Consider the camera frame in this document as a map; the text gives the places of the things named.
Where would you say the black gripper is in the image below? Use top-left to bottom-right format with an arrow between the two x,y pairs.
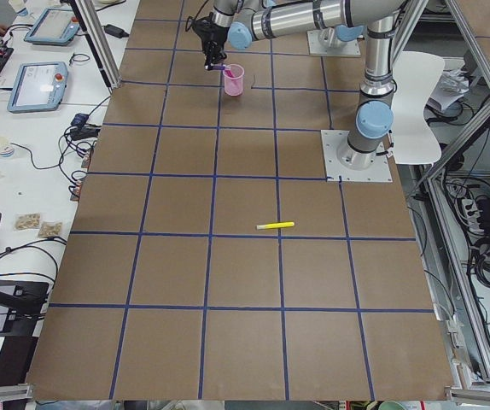
193,17 -> 228,71

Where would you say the blue teach pendant near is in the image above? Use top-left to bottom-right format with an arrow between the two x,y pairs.
7,61 -> 68,114

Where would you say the blue teach pendant far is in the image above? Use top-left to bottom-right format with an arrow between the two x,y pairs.
24,8 -> 80,46

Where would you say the pink mesh cup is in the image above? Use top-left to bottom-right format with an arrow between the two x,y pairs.
223,64 -> 244,97

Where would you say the aluminium frame post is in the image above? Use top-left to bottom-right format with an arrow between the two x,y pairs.
69,0 -> 121,90

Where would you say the blue teach pendant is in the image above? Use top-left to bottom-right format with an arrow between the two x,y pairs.
24,8 -> 80,46
7,61 -> 68,114

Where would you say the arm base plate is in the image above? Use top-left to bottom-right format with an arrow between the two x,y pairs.
321,130 -> 393,184
307,28 -> 361,58

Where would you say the black power adapter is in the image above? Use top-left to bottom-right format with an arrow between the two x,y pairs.
103,24 -> 129,38

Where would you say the yellow pen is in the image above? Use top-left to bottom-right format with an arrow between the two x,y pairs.
255,221 -> 295,231

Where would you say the purple pen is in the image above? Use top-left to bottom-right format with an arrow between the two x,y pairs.
207,65 -> 230,71

